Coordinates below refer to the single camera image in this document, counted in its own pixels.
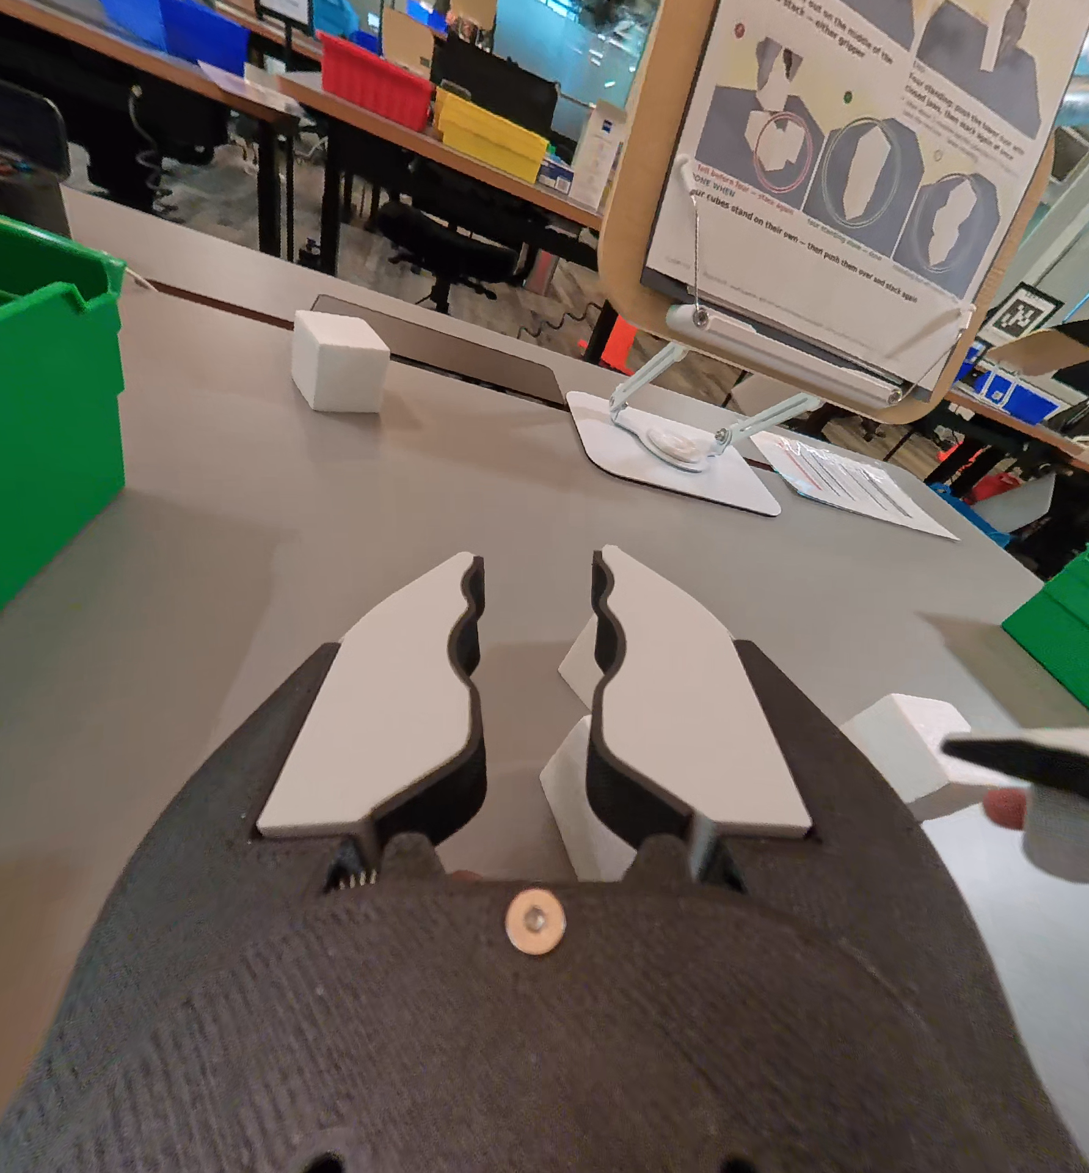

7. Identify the white carton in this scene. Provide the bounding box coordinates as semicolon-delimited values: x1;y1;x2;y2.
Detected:
567;99;627;211

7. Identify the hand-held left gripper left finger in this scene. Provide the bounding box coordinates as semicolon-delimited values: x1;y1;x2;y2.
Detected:
257;551;489;848

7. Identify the laminated paper sheet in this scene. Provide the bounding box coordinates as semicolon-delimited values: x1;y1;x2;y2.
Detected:
750;431;959;542

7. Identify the wooden table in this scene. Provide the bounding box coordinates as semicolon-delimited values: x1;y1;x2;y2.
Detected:
0;0;298;259
278;73;609;276
942;389;1089;487

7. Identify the red plastic bin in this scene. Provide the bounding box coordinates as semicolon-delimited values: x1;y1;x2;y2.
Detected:
317;32;435;132

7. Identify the printed instruction sheet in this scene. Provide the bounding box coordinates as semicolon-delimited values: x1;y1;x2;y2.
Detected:
644;0;1089;305

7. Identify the black office chair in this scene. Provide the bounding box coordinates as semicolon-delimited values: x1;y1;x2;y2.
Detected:
373;161;545;313

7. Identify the blue plastic bin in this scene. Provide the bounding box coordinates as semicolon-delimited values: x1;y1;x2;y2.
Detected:
99;0;169;52
159;0;252;74
951;344;1058;414

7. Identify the dark grey cable tray cover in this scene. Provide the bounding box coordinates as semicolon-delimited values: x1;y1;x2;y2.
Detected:
309;294;568;409

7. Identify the black monitor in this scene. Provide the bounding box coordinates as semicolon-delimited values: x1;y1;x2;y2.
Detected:
429;32;558;139

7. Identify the grey coiled cable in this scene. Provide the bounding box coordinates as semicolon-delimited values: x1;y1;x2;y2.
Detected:
126;87;175;214

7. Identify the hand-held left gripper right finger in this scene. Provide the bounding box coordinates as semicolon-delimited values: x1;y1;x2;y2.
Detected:
587;545;815;881

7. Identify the orange red object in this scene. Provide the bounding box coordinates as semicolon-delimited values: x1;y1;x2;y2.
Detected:
589;316;641;368

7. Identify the yellow plastic bin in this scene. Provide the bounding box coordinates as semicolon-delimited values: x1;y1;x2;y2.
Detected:
434;87;549;152
439;123;545;185

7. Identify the black coiled cable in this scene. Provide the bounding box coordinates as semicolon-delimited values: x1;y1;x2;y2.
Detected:
516;310;601;348

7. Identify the white wooden document stand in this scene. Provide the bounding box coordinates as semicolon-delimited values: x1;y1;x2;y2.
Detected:
564;0;1089;518

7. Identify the blue plastic crate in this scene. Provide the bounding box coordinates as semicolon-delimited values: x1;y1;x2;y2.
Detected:
928;477;1012;551

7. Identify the green plastic bin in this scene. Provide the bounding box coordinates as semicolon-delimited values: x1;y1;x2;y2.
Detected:
1002;542;1089;725
0;202;128;654

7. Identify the black white tag marker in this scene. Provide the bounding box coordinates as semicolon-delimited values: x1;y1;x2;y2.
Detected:
978;284;1062;354

